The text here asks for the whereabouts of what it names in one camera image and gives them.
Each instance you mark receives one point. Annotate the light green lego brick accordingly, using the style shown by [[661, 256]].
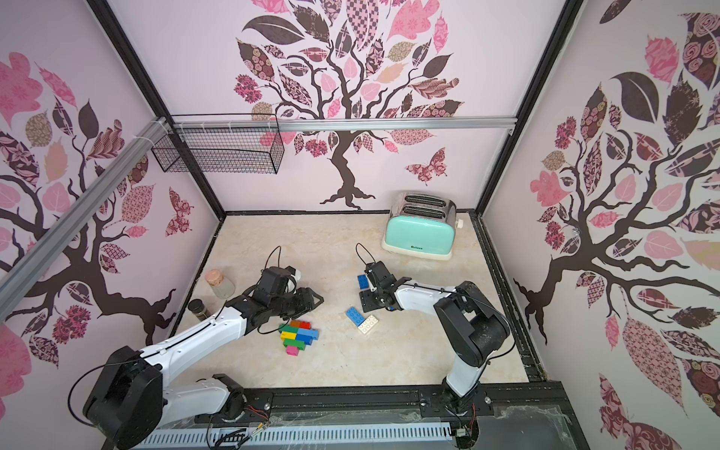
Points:
[[301, 345]]

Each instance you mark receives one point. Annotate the aluminium rail back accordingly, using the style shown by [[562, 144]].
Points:
[[395, 124]]

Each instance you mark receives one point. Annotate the small dark labelled bottle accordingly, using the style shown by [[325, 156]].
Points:
[[198, 308]]

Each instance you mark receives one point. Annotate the dark green brick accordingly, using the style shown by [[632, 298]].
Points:
[[288, 329]]

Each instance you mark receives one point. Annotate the white lego plate brick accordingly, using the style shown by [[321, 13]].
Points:
[[368, 325]]

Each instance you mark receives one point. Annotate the light blue 2x4 brick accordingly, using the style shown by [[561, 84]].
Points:
[[355, 316]]

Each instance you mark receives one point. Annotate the white vented base strip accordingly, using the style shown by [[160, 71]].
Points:
[[313, 436]]

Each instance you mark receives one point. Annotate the cork stoppered glass bottle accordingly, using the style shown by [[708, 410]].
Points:
[[221, 286]]

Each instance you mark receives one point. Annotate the black wire basket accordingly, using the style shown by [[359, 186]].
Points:
[[221, 144]]

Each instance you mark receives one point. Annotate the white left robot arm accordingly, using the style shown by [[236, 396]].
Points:
[[133, 395]]

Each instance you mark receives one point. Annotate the aluminium rail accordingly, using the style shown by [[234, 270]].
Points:
[[395, 124], [23, 276]]

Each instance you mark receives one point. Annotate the blue 2x3 lego brick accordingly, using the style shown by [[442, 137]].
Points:
[[363, 282]]

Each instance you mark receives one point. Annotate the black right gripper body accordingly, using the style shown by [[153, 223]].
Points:
[[373, 291]]

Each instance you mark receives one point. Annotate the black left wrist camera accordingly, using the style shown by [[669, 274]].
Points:
[[277, 281]]

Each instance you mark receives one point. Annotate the yellow lego brick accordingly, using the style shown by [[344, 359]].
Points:
[[288, 336]]

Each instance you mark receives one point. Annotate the mint green toaster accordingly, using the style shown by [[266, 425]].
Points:
[[422, 225]]

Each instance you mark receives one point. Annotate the aluminium rail left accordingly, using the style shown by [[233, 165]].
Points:
[[23, 276]]

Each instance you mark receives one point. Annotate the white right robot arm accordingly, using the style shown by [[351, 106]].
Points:
[[475, 329]]

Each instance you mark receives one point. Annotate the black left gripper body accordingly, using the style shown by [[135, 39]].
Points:
[[292, 306]]

